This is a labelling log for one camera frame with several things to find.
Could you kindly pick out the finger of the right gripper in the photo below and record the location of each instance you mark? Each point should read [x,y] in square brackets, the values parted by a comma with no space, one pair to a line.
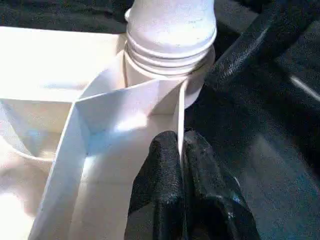
[255,40]

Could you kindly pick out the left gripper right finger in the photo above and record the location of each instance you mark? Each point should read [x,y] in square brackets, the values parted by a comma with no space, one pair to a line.
[215,200]

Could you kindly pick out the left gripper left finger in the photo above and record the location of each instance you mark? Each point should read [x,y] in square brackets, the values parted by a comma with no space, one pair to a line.
[160,195]

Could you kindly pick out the white plastic table leg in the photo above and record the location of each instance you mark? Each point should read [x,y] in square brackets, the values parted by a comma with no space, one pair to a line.
[170,25]

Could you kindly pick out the black mat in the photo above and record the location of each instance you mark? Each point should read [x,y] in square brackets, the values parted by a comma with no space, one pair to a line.
[270,165]

